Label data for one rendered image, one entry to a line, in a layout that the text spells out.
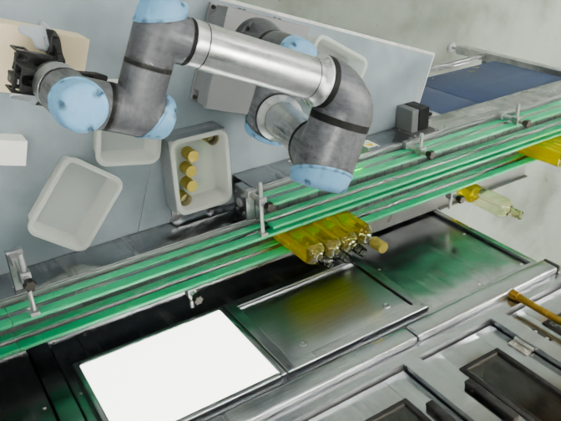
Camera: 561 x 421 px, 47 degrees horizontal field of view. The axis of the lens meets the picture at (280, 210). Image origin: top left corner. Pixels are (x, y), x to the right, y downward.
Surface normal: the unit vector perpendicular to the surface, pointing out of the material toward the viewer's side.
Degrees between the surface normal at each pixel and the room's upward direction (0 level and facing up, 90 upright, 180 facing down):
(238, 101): 1
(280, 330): 90
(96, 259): 90
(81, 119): 0
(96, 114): 1
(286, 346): 90
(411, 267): 90
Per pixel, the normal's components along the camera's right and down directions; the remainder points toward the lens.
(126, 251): -0.04, -0.88
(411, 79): 0.54, 0.37
